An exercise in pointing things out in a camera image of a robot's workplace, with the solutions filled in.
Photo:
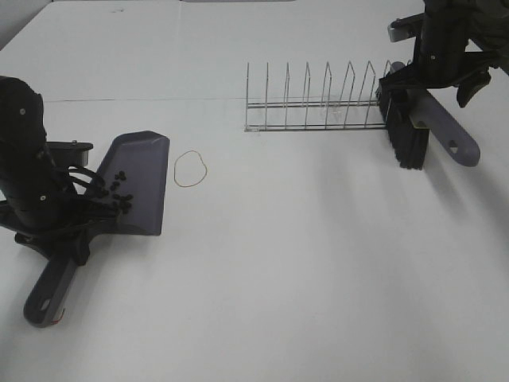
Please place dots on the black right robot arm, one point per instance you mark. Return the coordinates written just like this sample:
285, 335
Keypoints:
455, 45

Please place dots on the grey hand brush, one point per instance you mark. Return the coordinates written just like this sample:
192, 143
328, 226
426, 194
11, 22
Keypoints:
410, 137

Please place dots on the metal wire rack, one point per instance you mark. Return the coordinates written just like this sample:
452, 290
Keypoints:
310, 101

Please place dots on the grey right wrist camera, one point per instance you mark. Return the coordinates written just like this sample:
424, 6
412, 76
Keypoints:
406, 28

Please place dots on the pile of coffee beans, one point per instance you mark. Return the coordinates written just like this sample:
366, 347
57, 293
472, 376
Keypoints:
112, 197

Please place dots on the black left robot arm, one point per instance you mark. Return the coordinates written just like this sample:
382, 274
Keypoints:
44, 202

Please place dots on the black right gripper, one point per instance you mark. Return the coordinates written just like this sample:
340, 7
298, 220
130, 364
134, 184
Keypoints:
468, 72

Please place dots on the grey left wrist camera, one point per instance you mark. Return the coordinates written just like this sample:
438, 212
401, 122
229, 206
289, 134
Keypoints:
66, 154

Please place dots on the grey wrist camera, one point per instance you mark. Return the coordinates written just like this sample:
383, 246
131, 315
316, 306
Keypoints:
406, 28
66, 154

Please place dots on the grey dustpan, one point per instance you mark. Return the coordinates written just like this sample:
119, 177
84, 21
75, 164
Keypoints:
144, 157

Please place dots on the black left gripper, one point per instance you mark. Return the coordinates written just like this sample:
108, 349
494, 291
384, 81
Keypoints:
72, 233

